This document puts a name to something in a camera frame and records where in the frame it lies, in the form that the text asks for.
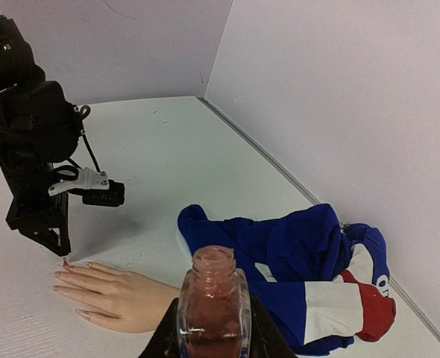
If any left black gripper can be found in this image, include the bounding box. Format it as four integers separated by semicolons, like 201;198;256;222
5;160;71;257

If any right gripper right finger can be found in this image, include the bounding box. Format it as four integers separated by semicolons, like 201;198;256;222
249;295;297;358

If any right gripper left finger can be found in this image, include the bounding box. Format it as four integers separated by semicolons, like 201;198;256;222
139;298;180;358

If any pink nail polish bottle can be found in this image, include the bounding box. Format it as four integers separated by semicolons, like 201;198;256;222
177;245;251;358

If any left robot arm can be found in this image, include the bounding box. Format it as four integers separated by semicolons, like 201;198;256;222
0;15;82;257

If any mannequin hand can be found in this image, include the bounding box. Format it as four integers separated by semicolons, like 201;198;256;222
53;262;180;333

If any blue red white jacket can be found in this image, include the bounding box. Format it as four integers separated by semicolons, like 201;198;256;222
177;204;396;357

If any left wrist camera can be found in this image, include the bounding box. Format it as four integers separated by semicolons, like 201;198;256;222
48;165;125;207

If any black left camera cable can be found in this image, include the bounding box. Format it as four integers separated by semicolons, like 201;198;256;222
54;104;101;183

